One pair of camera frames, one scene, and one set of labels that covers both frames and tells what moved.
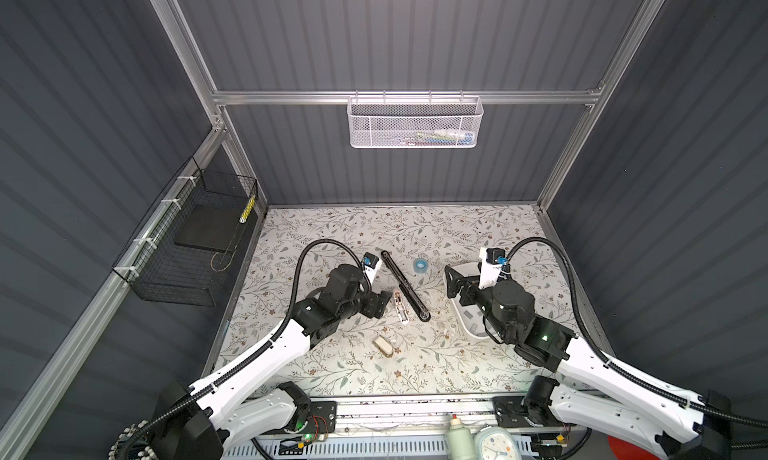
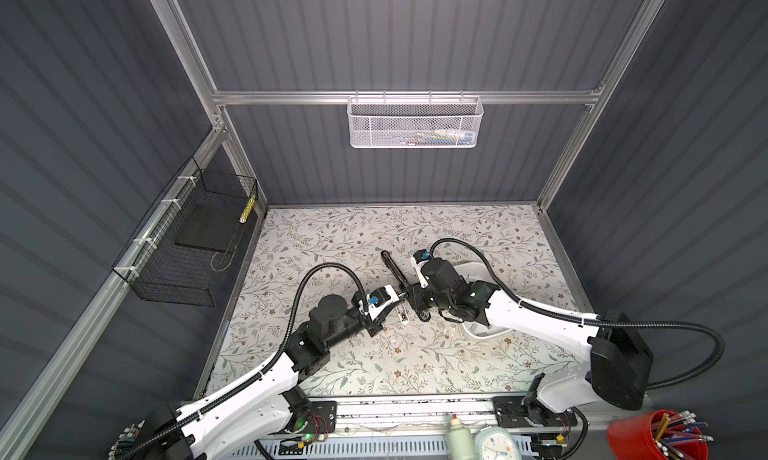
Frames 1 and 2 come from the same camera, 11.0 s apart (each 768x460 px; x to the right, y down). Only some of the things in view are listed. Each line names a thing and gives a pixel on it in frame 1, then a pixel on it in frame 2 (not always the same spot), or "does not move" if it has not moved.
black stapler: (407, 291) does not move
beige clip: (400, 308) does not move
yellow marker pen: (247, 210) does not move
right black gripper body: (482, 298) -> (421, 297)
